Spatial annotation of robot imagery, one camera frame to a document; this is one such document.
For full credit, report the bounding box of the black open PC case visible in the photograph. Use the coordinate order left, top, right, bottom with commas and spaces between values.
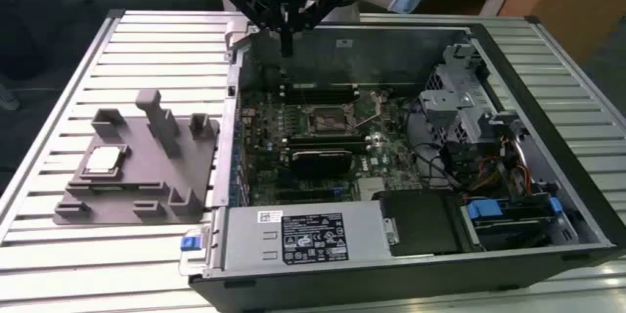
177, 15, 626, 313

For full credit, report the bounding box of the brown wooden cabinet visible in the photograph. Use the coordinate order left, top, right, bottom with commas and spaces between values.
498, 0, 626, 68

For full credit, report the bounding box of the black plastic shroud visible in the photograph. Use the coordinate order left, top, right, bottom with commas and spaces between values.
379, 190, 463, 257

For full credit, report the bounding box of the silver chipset heatsink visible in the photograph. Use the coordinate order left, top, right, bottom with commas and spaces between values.
358, 177, 388, 200

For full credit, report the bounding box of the grey power supply unit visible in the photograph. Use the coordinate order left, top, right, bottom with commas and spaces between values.
221, 201, 395, 270

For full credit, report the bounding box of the silver metal drive cage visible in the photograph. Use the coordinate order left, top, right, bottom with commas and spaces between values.
419, 43, 498, 145

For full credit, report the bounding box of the grey plastic parts rack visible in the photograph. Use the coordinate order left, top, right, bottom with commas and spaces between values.
52, 89, 221, 226

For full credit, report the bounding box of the yellow orange wire bundle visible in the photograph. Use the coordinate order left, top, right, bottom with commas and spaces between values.
471, 155, 534, 196

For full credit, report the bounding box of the silver CPU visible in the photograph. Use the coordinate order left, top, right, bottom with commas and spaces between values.
83, 146, 129, 177

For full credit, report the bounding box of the black graphics card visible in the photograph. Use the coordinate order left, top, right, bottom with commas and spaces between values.
289, 149, 354, 179

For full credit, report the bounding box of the grey furniture foot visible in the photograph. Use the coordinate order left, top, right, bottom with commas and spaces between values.
0, 81, 21, 111

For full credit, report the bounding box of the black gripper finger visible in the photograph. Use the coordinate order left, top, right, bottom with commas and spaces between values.
288, 0, 343, 57
224, 0, 289, 57

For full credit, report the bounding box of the green motherboard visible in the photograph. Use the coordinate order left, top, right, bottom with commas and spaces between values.
236, 85, 427, 206

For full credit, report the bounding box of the hard disk in blue carrier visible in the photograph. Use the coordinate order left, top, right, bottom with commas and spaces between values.
462, 198, 558, 246

